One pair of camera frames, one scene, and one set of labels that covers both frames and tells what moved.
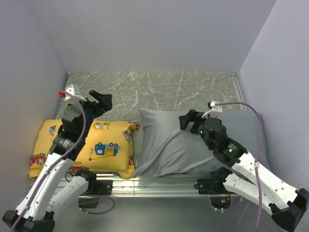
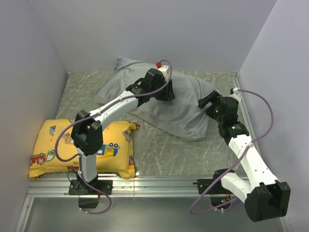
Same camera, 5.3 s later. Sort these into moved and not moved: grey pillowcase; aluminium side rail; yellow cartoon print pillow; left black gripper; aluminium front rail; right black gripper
Moved: left black gripper; right black gripper; grey pillowcase
Not moved: yellow cartoon print pillow; aluminium front rail; aluminium side rail
